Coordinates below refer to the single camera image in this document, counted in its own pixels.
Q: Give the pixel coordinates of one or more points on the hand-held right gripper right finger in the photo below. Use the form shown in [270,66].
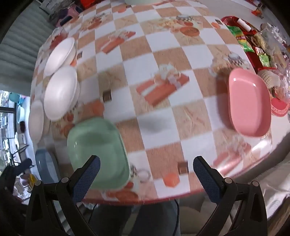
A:
[206,179]

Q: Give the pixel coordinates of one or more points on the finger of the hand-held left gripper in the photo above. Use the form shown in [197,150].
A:
[23,163]

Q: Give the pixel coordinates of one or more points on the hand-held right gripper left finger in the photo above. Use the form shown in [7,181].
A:
[87,179]

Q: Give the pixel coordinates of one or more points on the light blue plate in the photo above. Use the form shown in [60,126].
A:
[45,163]

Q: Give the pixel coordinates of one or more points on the green plate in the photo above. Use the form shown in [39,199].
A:
[97,145]

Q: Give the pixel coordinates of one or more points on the white round plate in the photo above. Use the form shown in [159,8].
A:
[36,122]
[59,56]

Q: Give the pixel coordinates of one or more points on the white bowl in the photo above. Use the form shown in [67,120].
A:
[60,95]

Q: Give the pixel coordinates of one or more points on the pink plate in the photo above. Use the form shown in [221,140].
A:
[248,102]

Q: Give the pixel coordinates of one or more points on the yellow item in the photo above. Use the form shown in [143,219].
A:
[32,181]

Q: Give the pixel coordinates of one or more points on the dark red item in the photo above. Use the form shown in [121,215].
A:
[22,127]

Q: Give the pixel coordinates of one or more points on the beige seat cushion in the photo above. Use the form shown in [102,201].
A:
[194,215]

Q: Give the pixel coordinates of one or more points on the person's left leg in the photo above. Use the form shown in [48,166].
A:
[111,220]

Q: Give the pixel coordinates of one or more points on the person's leg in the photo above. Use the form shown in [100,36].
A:
[111,220]
[156,220]

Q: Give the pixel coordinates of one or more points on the light blue basin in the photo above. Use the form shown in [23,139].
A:
[20,113]

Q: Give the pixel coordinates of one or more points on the person's right leg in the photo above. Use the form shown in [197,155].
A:
[156,220]

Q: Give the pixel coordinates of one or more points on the teal basin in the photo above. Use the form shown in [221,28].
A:
[14,98]

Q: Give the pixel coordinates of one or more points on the red patterned disc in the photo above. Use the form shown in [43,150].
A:
[279,107]

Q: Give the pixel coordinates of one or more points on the white foam net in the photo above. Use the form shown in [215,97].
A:
[268,78]

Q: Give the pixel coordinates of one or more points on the red tray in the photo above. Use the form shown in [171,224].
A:
[252,57]

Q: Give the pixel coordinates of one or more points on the checkered printed tablecloth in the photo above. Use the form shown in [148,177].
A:
[158,56]

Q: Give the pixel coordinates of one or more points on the green snack packet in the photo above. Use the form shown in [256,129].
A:
[264,60]
[235,31]
[245,45]

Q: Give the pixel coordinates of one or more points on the clear plastic bag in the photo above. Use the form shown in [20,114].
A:
[271,36]

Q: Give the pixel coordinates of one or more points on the white cylinder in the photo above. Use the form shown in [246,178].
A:
[244,24]

